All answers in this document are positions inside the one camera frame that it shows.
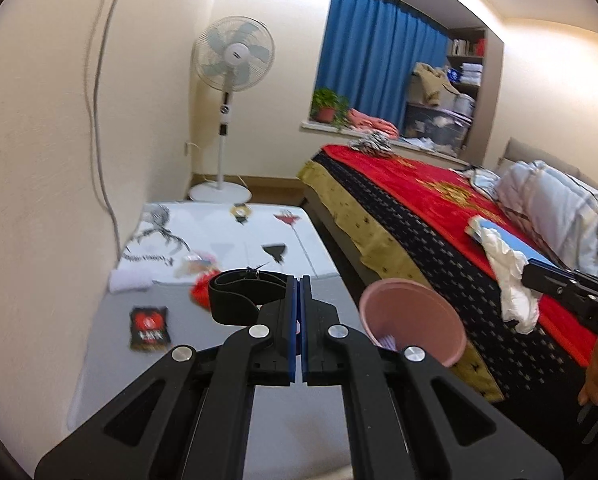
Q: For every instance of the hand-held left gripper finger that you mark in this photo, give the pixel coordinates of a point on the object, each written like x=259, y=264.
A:
x=294, y=340
x=304, y=340

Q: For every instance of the white lidded pot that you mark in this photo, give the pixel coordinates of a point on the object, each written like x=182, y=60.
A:
x=464, y=102

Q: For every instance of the stack of white boxes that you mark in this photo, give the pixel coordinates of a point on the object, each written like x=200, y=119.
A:
x=471, y=74

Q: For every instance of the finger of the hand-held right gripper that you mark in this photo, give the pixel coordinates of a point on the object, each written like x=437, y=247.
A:
x=559, y=272
x=554, y=287

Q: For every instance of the pink waste bin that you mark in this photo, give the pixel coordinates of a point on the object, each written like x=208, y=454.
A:
x=409, y=320

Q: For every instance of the bed with red blanket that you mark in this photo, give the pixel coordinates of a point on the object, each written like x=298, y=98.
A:
x=429, y=220

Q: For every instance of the clear plastic storage box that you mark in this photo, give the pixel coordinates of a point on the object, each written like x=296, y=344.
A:
x=436, y=125

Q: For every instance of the beige coat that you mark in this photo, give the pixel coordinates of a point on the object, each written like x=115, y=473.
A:
x=431, y=82

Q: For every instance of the grey bed headboard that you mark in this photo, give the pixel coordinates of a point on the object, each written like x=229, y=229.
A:
x=529, y=152

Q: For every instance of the row of books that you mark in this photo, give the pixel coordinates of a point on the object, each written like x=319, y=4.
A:
x=464, y=46

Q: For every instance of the blue and white folded mat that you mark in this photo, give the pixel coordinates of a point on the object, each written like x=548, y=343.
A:
x=526, y=246

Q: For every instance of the potted green plant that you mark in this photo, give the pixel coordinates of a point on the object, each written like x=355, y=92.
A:
x=329, y=107

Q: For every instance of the red snack packet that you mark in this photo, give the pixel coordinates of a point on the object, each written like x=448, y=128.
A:
x=201, y=297

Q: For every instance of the black elastic band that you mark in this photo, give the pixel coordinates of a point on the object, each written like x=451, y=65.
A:
x=229, y=307

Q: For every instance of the purple sponge cloth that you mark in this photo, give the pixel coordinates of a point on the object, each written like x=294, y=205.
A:
x=389, y=342

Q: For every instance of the blue curtain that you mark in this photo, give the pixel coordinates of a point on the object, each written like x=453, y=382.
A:
x=379, y=50

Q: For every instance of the pink folded cloth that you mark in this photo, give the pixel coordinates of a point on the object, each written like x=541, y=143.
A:
x=374, y=122

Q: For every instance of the blue tissue pack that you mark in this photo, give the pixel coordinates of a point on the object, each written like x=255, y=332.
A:
x=454, y=75

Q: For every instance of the white striped pillow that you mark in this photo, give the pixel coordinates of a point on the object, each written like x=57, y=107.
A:
x=554, y=210

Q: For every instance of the black white striped cloth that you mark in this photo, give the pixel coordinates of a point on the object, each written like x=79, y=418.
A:
x=371, y=144

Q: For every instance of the white cloths on windowsill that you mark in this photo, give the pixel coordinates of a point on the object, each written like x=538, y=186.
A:
x=424, y=142

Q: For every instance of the white printed cloth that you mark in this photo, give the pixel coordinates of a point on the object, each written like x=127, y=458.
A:
x=259, y=230

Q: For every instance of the black snack packet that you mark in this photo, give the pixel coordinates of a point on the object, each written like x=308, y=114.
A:
x=149, y=327

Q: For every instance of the white standing fan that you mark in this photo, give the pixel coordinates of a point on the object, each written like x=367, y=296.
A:
x=234, y=55

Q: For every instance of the built-in bookshelf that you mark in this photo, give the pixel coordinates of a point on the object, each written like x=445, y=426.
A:
x=494, y=85

